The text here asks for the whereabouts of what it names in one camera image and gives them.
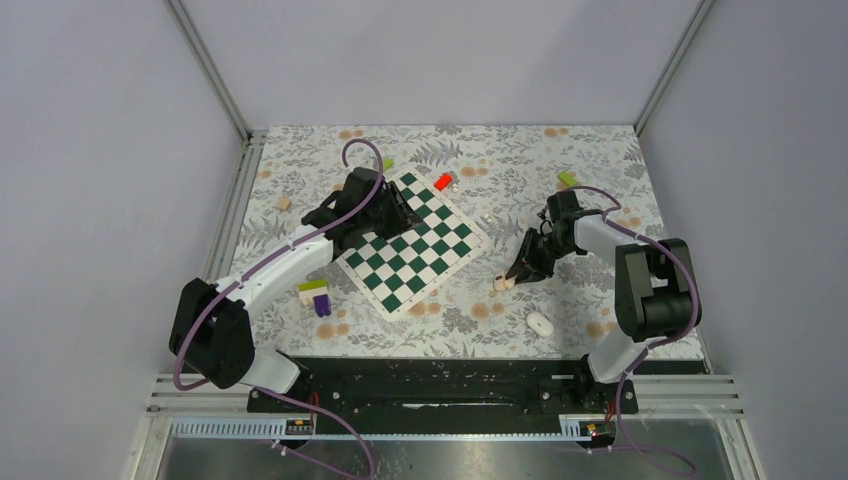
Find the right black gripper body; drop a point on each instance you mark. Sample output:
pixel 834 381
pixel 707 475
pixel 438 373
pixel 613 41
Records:
pixel 547 250

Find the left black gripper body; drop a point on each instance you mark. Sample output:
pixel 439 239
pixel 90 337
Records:
pixel 389 216

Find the beige earbud charging case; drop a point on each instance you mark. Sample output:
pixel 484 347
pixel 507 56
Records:
pixel 503 283

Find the white earbud case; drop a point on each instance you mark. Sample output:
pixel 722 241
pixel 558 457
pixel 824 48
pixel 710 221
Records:
pixel 539 324

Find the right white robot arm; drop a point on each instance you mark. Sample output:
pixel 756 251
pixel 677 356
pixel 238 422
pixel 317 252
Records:
pixel 656 300

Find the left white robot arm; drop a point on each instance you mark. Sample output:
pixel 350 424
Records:
pixel 212 331

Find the green white chessboard mat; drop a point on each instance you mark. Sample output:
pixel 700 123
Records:
pixel 396 274

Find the red block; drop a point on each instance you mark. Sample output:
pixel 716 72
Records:
pixel 443 182

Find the green block right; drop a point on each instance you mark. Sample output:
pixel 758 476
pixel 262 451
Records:
pixel 567 179

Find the floral patterned table mat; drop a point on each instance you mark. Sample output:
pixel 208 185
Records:
pixel 506 171

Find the green white purple block stack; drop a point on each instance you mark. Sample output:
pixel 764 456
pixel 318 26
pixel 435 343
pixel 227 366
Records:
pixel 315 294

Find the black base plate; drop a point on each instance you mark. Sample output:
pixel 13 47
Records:
pixel 441 396

